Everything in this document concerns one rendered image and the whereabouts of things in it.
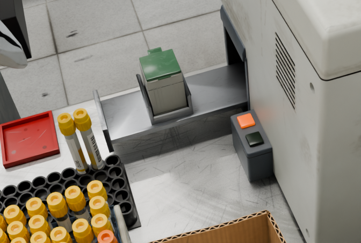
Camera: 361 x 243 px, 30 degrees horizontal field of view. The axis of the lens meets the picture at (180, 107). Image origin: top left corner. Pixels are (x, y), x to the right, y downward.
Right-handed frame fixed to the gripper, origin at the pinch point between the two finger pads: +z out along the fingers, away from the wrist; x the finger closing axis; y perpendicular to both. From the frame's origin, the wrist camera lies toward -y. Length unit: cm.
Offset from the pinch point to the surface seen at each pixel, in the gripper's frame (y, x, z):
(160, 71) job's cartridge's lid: -8.7, 1.9, 11.9
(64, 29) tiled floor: 51, -136, 90
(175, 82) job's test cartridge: -9.0, 2.6, 13.9
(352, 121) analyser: -23.1, 23.5, 9.5
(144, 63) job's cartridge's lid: -7.5, 0.0, 11.2
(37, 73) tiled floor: 61, -118, 84
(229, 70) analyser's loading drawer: -12.9, -2.0, 22.0
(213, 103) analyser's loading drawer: -9.9, 2.4, 20.3
